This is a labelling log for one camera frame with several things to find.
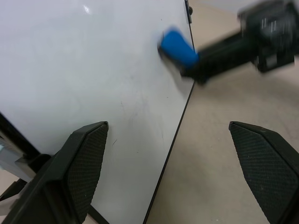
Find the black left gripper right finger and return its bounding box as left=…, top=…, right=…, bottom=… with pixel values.
left=228, top=121, right=299, bottom=224

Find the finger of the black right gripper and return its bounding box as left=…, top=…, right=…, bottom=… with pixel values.
left=181, top=56, right=259, bottom=86
left=197, top=32, right=257, bottom=62

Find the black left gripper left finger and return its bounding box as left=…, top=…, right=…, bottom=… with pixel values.
left=0, top=121, right=109, bottom=224

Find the blue whiteboard eraser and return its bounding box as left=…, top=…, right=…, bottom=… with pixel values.
left=157, top=25, right=200, bottom=70

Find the grey whiteboard stand bracket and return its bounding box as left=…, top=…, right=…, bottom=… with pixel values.
left=0, top=136, right=51, bottom=203

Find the black whiteboard frame clip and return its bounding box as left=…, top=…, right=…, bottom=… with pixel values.
left=185, top=0, right=194, bottom=24

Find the white whiteboard with black frame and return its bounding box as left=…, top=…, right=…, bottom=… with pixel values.
left=0, top=0, right=196, bottom=224

